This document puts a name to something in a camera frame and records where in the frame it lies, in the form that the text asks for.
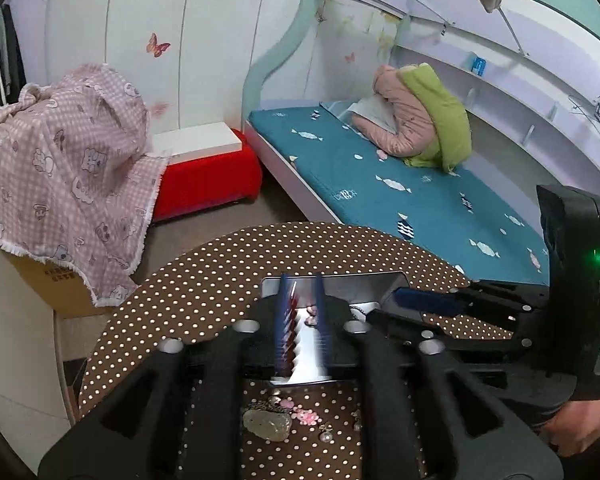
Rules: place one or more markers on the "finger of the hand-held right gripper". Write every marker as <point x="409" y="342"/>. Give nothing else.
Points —
<point x="425" y="300"/>
<point x="405" y="327"/>

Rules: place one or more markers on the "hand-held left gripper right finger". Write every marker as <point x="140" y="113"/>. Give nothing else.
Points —
<point x="322" y="320"/>

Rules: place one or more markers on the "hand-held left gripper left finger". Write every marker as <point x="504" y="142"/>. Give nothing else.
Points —
<point x="283" y="320"/>

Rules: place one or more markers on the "pink flower charm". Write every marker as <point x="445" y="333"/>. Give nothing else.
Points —
<point x="311" y="317"/>

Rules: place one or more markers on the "red jewelry piece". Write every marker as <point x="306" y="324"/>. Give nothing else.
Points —
<point x="294" y="310"/>

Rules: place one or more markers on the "metal jewelry box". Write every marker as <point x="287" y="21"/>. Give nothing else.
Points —
<point x="370" y="287"/>

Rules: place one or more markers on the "small metal charm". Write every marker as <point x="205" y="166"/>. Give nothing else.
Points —
<point x="275" y="394"/>

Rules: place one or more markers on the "pink flower earrings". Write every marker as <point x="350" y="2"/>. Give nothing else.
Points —
<point x="306" y="416"/>

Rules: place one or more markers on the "pale green jade pendant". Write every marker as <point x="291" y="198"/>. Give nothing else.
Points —
<point x="267" y="422"/>

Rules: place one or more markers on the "pearl earring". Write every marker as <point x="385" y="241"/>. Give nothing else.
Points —
<point x="325" y="435"/>

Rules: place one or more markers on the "person's right hand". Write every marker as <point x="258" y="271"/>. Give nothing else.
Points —
<point x="580" y="425"/>

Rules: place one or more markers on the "round brown polka-dot table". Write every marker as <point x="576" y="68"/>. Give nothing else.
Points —
<point x="205" y="285"/>

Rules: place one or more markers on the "teal printed mattress sheet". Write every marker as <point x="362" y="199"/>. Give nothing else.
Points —
<point x="380" y="195"/>

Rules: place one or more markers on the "red ottoman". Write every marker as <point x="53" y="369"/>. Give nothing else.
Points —
<point x="205" y="180"/>

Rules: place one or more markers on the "pink and green quilt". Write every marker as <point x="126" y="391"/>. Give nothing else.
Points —
<point x="415" y="110"/>

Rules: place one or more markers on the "white pillow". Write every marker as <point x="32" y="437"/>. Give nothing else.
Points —
<point x="375" y="110"/>

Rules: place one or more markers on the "white board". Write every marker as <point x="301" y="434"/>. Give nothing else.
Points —
<point x="195" y="140"/>

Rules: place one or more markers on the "cardboard box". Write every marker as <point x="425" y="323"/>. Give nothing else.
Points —
<point x="45" y="285"/>

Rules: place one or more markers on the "small blue box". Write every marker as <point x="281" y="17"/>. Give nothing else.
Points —
<point x="478" y="65"/>

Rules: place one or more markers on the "white low cabinet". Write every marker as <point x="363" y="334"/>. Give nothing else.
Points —
<point x="15" y="350"/>

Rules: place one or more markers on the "pink checked blanket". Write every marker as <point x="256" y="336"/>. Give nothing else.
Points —
<point x="65" y="160"/>

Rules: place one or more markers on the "white wardrobe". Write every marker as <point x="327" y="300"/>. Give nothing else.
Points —
<point x="205" y="60"/>

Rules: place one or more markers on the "pink butterfly sticker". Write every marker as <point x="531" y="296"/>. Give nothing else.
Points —
<point x="157" y="46"/>

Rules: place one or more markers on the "dark hanging garment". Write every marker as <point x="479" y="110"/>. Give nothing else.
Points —
<point x="7" y="55"/>

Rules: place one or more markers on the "white wall shelf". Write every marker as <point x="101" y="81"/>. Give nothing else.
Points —
<point x="505" y="90"/>

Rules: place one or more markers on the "teal bunk bed frame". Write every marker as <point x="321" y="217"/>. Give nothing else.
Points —
<point x="300" y="25"/>

